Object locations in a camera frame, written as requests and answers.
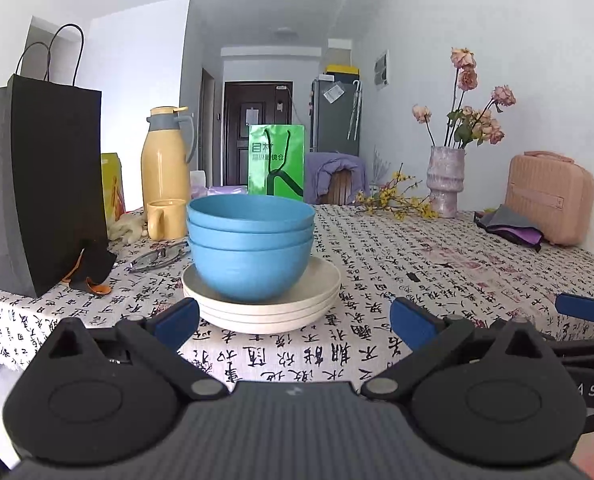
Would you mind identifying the dark brown door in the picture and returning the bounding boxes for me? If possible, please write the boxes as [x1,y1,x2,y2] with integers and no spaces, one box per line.
[223,80,294,187]

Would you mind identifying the cream plate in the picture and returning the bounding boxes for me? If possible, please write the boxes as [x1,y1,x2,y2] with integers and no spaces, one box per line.
[181,255,342,309]
[196,304,336,334]
[182,284,341,322]

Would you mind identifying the black pouch orange lining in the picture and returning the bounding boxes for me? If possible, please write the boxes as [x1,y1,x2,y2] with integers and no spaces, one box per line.
[64,239,118,294]

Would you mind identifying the calligraphy printed tablecloth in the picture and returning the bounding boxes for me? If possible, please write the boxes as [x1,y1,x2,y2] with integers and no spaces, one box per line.
[0,203,594,397]

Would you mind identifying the black paper bag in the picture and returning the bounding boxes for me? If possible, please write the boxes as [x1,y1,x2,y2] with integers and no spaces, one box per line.
[0,23,103,300]

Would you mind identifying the blue bowl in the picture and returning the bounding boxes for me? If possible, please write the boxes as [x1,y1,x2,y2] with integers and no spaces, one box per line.
[186,194,317,234]
[186,222,315,251]
[188,237,314,304]

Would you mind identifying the yellow thermos jug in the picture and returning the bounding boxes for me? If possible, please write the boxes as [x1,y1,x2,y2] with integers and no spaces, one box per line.
[141,106,196,212]

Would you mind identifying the wooden chair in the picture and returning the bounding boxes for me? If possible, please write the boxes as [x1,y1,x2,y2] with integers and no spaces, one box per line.
[329,169,358,206]

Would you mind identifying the wall panel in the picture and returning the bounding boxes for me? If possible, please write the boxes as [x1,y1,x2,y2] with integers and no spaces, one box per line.
[374,50,391,91]

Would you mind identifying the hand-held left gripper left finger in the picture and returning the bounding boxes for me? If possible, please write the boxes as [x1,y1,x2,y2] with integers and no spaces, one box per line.
[37,297,231,402]

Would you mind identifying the white plastic pack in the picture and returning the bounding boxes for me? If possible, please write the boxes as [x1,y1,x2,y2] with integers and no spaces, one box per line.
[189,169,209,199]

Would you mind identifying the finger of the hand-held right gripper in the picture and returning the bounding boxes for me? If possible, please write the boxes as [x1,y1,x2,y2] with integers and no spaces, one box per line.
[554,293,594,337]
[547,337,594,362]

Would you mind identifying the yellow box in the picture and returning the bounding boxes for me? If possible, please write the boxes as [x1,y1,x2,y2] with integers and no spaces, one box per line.
[325,63,361,81]

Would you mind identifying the clear-framed eyeglasses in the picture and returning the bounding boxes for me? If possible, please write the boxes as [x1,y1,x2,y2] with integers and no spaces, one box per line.
[128,240,191,275]

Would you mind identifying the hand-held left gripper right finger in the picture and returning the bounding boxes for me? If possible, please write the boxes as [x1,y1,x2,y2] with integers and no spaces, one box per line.
[361,296,560,402]

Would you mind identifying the yellow-green snack bag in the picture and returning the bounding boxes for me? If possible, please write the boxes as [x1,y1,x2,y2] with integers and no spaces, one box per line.
[100,152,127,234]

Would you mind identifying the pink small suitcase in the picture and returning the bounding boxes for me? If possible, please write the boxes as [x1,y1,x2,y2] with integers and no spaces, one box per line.
[505,150,594,247]

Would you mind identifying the grey and purple cloth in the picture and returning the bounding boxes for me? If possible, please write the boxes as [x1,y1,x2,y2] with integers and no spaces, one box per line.
[474,203,545,252]

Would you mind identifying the yellow mug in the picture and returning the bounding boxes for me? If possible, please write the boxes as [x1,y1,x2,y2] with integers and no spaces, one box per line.
[147,199,188,241]

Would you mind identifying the white umbrella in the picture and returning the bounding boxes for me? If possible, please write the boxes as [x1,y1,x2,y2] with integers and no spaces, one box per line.
[346,79,363,141]

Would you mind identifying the grey refrigerator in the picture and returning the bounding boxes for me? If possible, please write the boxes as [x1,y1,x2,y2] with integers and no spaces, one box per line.
[310,75,362,157]

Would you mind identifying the white rubber gloves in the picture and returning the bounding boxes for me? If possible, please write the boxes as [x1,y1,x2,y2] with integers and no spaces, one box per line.
[107,214,148,244]

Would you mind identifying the yellow flower branch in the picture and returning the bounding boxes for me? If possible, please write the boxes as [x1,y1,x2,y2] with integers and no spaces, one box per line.
[355,163,439,221]

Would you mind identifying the green paper bag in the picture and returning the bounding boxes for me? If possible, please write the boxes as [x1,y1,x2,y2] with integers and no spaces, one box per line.
[248,123,306,205]

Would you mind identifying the dried pink roses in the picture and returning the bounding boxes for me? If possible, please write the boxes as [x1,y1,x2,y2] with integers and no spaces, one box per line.
[411,47,517,150]

